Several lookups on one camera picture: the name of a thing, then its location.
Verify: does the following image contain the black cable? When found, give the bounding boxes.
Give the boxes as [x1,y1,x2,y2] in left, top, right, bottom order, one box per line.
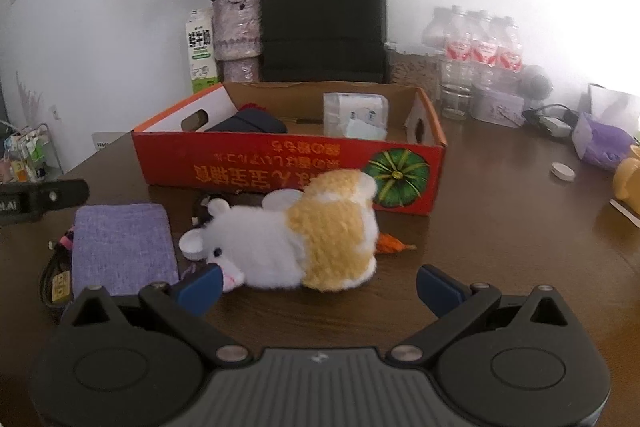
[38,229,76,323]

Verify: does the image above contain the purple towel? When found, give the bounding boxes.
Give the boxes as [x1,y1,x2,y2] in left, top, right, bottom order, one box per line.
[70,204,179,297]

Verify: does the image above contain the white orange plush toy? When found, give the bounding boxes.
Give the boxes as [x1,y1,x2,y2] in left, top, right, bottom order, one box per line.
[179,169,380,293]

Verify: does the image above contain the dark blue pouch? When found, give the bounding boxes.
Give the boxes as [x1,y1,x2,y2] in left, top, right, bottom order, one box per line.
[208,107,288,134]

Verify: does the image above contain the white ridged jar lid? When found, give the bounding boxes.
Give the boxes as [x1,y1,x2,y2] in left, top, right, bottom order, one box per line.
[262,188,304,211]

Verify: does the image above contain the white poster board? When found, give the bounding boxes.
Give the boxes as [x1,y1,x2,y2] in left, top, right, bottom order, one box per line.
[91,131,125,152]

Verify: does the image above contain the orange dried petal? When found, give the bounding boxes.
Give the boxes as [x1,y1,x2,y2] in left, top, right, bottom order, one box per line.
[375,233,416,255]

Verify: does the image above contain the small white bottle cap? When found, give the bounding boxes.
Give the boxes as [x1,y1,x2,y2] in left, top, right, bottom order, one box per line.
[550,162,576,182]

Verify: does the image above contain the yellow mug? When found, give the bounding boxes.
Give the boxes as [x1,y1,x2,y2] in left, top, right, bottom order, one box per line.
[613,145,640,212]

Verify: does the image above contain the purple tissue pack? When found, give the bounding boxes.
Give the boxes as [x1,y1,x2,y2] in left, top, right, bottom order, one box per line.
[572,83,639,172]

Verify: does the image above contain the white power adapter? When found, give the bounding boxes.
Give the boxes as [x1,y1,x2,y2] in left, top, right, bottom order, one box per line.
[522,103,579,140]

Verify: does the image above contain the red fabric flower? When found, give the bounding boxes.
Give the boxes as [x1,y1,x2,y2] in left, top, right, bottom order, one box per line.
[239,103,268,112]

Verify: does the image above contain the green white milk carton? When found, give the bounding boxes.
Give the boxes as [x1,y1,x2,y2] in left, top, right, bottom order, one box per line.
[186,9,219,93]

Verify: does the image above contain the red cardboard box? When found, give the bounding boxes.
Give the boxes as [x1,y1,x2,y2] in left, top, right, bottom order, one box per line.
[132,81,447,215]

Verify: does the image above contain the white floral tin box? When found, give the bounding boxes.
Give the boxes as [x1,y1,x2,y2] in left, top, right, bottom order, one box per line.
[470,86,524,128]

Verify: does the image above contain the empty glass cup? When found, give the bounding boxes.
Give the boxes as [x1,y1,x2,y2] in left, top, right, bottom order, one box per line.
[440,84,472,120]

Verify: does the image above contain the grey round speaker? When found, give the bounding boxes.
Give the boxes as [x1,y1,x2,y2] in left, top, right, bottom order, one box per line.
[520,65,553,102]

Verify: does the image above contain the purple textured vase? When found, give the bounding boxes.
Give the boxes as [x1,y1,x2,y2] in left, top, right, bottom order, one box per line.
[213,0,262,83]

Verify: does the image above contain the white plastic bottle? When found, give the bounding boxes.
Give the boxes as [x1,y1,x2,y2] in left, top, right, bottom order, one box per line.
[323,92,388,141]

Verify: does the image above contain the clear jar with grains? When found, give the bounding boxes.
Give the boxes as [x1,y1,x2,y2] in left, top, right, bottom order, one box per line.
[385,42,442,102]

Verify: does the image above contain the pack of water bottles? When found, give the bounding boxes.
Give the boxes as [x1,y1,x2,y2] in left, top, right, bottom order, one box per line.
[422,5,524,93]

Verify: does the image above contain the black paper bag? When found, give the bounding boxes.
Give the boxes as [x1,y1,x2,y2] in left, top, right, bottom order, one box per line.
[262,0,387,83]

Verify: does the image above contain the wire storage rack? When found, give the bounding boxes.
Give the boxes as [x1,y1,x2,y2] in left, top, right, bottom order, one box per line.
[1,120,64,183]

